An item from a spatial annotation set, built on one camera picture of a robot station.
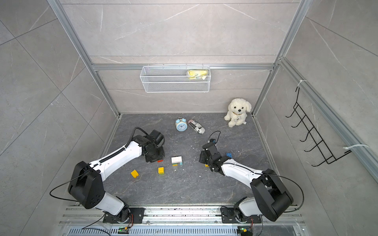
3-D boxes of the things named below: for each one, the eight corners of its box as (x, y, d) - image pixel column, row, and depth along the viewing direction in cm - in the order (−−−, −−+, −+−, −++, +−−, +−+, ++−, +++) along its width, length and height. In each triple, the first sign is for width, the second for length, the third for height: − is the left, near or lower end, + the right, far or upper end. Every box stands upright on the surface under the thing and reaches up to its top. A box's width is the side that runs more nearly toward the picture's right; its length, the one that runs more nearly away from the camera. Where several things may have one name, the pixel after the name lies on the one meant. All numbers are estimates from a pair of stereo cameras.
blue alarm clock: (178, 133, 109) (177, 125, 102) (175, 126, 114) (173, 118, 106) (187, 130, 111) (187, 121, 104) (184, 123, 116) (183, 115, 108)
